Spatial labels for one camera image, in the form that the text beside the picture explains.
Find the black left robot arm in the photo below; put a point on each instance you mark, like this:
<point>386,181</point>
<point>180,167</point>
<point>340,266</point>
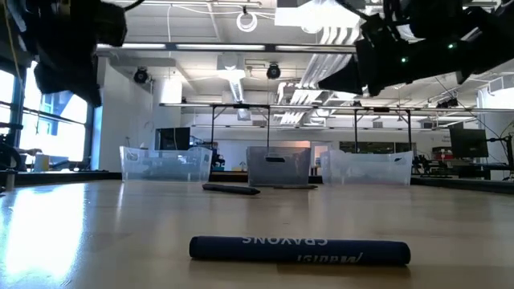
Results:
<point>68,32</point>

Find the white ceiling unit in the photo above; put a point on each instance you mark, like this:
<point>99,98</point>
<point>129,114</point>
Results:
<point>321,18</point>

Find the black ceiling spotlight cluster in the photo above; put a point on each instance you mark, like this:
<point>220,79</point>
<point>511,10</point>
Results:
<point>447,103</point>

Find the blue Madisi crayon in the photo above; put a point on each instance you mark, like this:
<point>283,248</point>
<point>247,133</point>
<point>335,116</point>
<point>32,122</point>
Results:
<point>301,251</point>

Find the long ceiling light bar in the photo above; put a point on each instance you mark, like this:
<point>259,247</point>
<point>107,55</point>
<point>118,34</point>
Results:
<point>221,47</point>

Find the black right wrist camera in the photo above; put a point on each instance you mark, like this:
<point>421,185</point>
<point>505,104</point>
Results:
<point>377,28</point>

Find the black pen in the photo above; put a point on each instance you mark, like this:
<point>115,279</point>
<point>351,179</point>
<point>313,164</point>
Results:
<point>231,189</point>

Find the clear plastic bin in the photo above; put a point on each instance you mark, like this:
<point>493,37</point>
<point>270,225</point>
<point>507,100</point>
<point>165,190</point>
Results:
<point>164,166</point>
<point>365,170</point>

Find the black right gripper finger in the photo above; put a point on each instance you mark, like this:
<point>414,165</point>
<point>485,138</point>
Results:
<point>345,70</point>
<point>349,86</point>

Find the red case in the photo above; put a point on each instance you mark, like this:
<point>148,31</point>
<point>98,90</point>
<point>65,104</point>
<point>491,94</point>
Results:
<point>441,156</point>

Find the bright window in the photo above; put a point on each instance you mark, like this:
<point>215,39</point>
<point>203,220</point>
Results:
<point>68,132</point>

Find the person's hand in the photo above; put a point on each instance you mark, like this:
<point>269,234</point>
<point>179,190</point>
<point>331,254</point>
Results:
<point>30,151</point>

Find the dark grey thin pencil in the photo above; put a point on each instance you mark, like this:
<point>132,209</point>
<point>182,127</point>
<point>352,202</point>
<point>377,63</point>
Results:
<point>295,186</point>

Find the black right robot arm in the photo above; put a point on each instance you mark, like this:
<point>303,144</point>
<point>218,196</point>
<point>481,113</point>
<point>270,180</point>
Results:
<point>441,60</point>

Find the yellow container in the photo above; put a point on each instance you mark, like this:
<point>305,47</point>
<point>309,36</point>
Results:
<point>42,164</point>

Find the black monitor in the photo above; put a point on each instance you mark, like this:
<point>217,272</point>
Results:
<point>468,142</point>

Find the black metal rig frame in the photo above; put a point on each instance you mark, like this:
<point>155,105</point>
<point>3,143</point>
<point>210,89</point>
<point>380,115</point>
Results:
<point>268,124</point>

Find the grey metal post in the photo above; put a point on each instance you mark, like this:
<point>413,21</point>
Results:
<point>9,180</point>

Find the grey translucent plastic bin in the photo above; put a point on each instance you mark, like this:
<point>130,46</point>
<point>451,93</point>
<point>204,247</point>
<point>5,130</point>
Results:
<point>277,172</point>

